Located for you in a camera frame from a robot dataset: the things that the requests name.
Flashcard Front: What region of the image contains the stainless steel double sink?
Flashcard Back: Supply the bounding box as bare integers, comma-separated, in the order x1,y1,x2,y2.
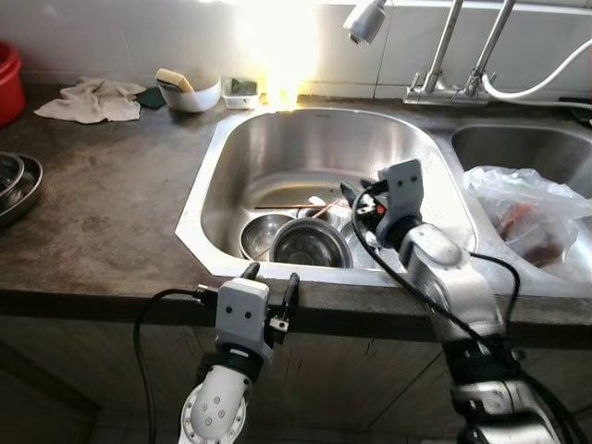
174,105,592,299

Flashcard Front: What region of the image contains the white dish cloth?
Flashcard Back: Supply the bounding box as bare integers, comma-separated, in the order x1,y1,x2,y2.
34,77,146,125

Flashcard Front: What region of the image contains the small clear plastic container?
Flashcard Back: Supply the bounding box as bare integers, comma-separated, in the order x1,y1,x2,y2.
222,77,262,110

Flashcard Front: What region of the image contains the clear plastic bag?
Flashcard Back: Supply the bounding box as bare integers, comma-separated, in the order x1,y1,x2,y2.
462,166,592,283

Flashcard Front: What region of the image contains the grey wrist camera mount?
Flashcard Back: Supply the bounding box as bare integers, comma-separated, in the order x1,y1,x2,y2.
377,159,426,243
215,277,271,351

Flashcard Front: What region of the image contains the white faucet hose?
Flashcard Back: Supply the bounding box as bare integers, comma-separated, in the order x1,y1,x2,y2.
481,37,592,103

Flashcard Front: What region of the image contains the raw red meat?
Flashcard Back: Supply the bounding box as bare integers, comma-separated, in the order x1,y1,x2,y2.
504,203,567,266

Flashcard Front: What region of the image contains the red plastic basin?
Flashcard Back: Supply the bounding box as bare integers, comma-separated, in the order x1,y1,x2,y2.
0,42,26,129

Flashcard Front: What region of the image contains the green scouring pad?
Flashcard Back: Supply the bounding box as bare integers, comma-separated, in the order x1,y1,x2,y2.
134,86,167,111

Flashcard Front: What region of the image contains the large shallow steel plate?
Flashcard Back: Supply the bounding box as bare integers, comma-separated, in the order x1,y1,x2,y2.
0,153,44,228

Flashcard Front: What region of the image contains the chrome faucet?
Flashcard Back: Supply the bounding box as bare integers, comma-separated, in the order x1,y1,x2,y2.
404,0,519,105

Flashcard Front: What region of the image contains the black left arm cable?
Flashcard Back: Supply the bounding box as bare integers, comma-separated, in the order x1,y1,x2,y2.
132,285,221,444

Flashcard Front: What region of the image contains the yellow sponge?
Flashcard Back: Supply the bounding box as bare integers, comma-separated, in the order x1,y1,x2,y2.
154,68,197,94

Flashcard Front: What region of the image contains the white ceramic bowl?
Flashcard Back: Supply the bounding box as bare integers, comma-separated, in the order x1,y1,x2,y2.
157,77,223,114

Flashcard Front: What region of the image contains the chrome spray head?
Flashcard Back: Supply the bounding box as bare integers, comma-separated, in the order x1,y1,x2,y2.
344,0,389,45

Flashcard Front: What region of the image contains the small steel dish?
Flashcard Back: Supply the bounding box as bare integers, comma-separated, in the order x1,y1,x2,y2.
0,153,27,209

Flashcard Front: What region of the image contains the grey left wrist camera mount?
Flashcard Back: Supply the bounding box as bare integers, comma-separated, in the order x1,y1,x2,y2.
215,277,271,351

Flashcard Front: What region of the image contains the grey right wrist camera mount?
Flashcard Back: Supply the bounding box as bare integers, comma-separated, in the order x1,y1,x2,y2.
377,159,426,243

